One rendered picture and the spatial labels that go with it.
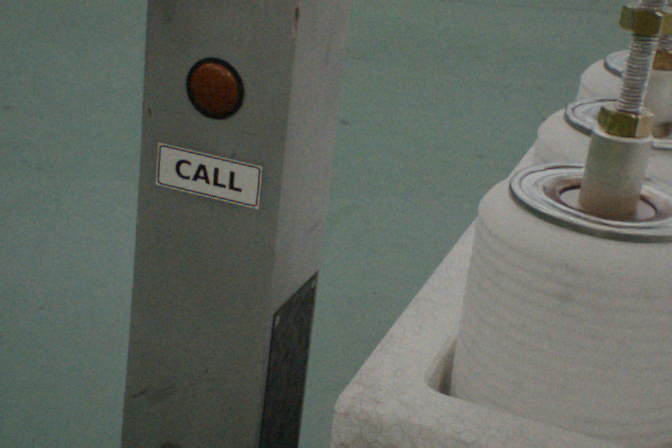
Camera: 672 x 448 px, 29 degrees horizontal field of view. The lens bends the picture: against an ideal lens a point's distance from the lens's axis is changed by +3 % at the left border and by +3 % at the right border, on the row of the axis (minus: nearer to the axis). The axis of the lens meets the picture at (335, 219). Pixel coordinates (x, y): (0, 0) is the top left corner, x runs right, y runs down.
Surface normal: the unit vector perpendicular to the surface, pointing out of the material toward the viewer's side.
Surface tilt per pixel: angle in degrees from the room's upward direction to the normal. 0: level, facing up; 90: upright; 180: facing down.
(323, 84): 90
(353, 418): 90
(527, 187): 4
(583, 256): 58
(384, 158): 0
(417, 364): 0
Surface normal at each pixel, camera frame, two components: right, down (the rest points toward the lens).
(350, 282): 0.11, -0.92
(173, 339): -0.34, 0.31
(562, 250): -0.39, -0.29
